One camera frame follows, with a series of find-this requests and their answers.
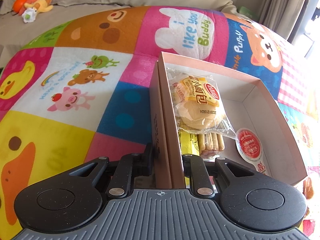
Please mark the yellow snack bar packet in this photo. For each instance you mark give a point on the yellow snack bar packet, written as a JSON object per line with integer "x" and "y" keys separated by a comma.
{"x": 188, "y": 142}

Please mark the yellow biscuit packet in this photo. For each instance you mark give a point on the yellow biscuit packet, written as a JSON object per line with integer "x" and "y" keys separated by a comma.
{"x": 210, "y": 142}

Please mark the colourful cartoon play mat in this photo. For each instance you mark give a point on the colourful cartoon play mat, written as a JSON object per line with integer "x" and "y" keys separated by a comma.
{"x": 75, "y": 130}

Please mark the grey curtain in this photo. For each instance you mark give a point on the grey curtain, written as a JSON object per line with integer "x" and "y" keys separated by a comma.
{"x": 287, "y": 5}

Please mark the pink cardboard box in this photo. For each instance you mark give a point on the pink cardboard box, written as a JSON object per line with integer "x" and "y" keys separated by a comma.
{"x": 250, "y": 97}

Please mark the red lid jelly cup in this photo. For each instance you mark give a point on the red lid jelly cup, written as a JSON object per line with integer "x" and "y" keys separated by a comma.
{"x": 250, "y": 147}

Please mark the white green plush toy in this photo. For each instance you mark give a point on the white green plush toy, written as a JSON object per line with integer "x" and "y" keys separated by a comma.
{"x": 29, "y": 15}

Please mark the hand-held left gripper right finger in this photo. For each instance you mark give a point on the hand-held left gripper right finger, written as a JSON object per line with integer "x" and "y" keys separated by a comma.
{"x": 192, "y": 165}

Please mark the bun packet red yellow label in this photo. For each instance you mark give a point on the bun packet red yellow label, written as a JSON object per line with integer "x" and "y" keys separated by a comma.
{"x": 197, "y": 105}

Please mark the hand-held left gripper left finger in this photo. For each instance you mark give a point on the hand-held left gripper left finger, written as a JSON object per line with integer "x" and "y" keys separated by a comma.
{"x": 147, "y": 160}

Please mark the orange yellow plush toy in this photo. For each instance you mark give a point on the orange yellow plush toy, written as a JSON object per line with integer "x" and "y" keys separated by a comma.
{"x": 37, "y": 3}

